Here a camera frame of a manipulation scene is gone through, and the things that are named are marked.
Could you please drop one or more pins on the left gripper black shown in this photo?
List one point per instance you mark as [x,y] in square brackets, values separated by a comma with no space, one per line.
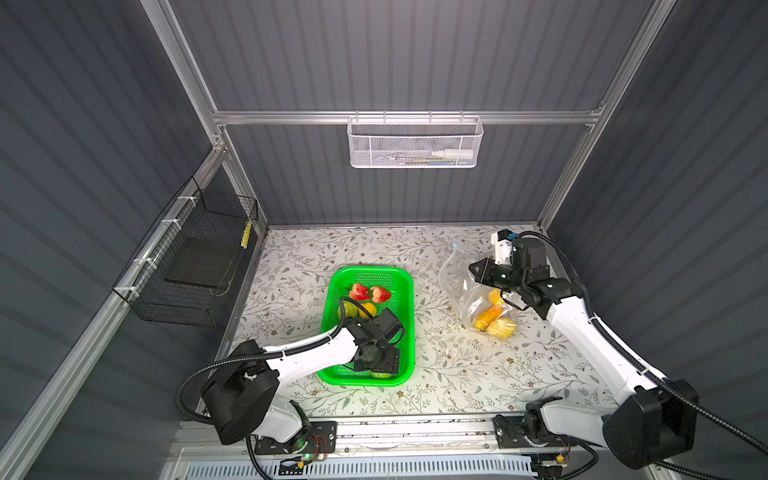
[391,364]

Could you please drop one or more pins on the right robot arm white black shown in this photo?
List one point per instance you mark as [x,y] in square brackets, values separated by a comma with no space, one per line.
[652,419]

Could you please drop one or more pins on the white tube in basket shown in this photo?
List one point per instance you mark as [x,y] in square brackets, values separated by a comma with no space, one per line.
[454,155]

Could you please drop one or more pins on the red apple slice right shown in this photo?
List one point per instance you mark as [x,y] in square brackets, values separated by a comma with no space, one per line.
[380,295]

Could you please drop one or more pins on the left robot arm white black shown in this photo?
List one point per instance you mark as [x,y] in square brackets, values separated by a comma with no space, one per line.
[242,393]

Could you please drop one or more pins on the yellow corn piece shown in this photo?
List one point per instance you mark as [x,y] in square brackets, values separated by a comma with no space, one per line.
[501,328]

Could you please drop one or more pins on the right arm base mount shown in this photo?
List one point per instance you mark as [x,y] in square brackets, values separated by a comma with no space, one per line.
[521,431]

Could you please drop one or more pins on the orange carrot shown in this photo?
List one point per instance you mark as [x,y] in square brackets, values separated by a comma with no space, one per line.
[486,317]

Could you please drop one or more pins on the small yellow lemon upper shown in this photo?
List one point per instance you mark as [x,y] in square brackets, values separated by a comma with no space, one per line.
[368,310]

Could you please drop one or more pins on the white wire wall basket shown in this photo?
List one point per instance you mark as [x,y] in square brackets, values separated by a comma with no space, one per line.
[406,142]

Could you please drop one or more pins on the green plastic basket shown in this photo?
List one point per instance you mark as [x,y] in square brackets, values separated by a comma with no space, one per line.
[377,304]

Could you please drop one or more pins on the black wire wall basket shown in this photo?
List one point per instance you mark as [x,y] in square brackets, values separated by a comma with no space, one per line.
[193,265]

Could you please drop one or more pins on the green custard apple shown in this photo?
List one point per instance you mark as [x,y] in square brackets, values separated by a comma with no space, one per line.
[348,309]

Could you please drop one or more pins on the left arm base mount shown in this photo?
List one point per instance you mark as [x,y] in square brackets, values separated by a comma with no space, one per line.
[317,438]

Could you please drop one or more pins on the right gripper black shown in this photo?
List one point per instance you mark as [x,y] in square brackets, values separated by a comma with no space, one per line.
[483,274]

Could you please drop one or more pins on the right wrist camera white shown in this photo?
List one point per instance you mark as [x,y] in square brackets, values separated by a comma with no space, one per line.
[503,247]

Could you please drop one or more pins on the yellow tag on basket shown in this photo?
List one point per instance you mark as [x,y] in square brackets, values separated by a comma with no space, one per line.
[245,238]

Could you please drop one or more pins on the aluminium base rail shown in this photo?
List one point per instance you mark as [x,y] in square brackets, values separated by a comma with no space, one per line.
[408,435]

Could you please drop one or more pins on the red apple slice left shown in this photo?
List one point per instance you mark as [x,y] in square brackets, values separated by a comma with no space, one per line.
[359,292]

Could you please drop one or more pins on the red apple slice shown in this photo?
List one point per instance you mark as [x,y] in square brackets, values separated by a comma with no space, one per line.
[359,292]
[380,295]

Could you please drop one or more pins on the clear zip top bag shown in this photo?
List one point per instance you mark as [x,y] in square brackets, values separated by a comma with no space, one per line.
[468,297]

